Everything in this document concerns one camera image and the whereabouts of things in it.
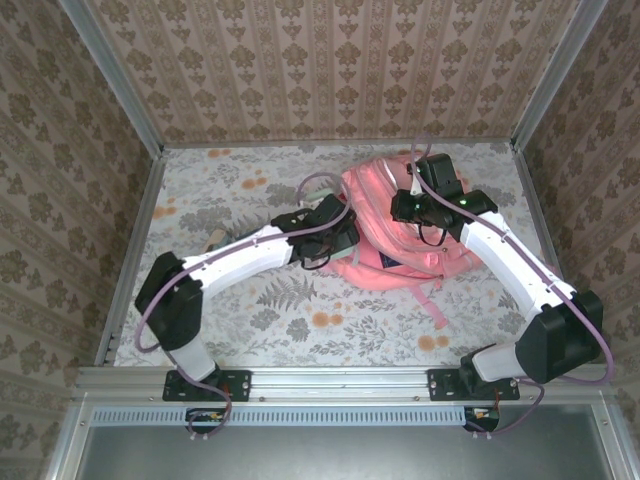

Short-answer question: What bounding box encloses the small beige teal object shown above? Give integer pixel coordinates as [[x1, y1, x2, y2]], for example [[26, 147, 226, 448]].
[[206, 227, 261, 251]]

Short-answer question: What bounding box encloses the grey metal sheet panel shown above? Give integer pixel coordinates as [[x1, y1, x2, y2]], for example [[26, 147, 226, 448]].
[[74, 424, 616, 480]]

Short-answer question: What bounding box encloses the floral table cloth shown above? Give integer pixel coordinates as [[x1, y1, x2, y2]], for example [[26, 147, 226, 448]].
[[113, 144, 584, 369]]

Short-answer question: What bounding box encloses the aluminium frame post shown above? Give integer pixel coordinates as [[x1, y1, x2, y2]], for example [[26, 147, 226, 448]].
[[55, 0, 166, 157], [509, 0, 609, 151]]

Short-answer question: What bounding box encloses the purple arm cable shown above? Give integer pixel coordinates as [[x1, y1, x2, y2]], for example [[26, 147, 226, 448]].
[[137, 172, 357, 442], [409, 132, 615, 441]]

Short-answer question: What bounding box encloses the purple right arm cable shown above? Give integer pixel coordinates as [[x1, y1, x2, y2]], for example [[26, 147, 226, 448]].
[[409, 132, 615, 441]]

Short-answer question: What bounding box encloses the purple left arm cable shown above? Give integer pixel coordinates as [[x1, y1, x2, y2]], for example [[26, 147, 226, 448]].
[[137, 172, 357, 442]]

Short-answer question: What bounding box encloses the grey slotted cable duct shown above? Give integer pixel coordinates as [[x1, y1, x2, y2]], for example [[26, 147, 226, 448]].
[[92, 405, 501, 427]]

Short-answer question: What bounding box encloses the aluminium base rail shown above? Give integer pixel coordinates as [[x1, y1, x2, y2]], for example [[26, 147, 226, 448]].
[[74, 364, 609, 404]]

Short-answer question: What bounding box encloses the pink student backpack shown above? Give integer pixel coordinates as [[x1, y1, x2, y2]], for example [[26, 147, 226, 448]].
[[319, 154, 564, 331]]

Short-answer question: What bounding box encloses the aluminium side rail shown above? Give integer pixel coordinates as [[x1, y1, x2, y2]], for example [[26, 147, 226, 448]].
[[94, 149, 169, 369], [512, 148, 591, 369]]

